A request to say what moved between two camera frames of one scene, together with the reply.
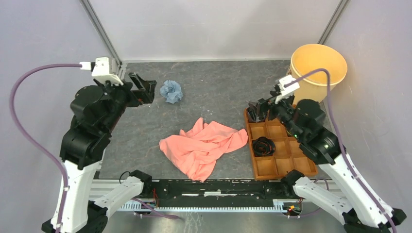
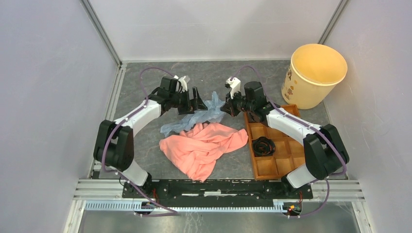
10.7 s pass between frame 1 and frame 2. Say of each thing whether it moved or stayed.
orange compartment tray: stayed
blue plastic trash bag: moved
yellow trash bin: stayed
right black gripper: moved
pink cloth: stayed
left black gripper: moved
